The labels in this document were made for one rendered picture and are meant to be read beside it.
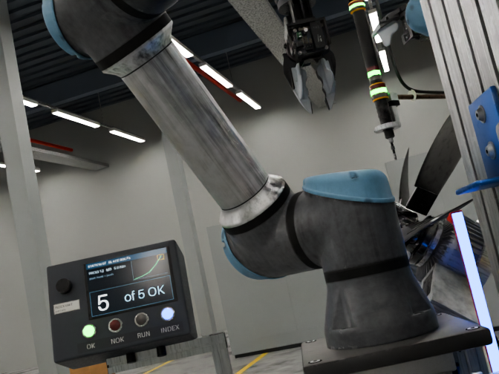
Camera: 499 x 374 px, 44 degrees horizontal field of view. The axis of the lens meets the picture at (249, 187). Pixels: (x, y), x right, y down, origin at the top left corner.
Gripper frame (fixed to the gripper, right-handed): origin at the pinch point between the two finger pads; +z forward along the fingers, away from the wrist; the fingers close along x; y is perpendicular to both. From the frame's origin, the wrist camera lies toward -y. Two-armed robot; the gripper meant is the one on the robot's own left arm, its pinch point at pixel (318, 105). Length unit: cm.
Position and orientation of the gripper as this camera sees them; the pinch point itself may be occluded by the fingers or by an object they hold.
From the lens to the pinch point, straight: 115.5
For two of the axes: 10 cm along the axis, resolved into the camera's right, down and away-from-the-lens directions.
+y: 0.0, -1.4, -9.9
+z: 2.1, 9.7, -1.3
